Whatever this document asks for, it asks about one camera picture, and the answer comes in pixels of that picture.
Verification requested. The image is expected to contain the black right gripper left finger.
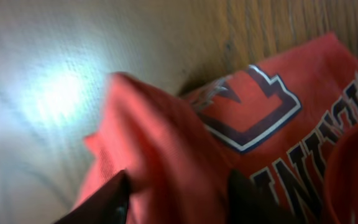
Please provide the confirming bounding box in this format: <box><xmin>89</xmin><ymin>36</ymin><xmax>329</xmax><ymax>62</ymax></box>
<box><xmin>55</xmin><ymin>170</ymin><xmax>130</xmax><ymax>224</ymax></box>

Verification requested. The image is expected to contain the red t-shirt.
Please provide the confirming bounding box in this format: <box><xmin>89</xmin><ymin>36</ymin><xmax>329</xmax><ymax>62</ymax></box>
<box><xmin>75</xmin><ymin>34</ymin><xmax>358</xmax><ymax>223</ymax></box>

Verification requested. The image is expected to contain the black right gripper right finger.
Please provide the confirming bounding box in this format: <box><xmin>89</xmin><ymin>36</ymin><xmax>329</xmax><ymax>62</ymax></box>
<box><xmin>227</xmin><ymin>170</ymin><xmax>297</xmax><ymax>224</ymax></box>

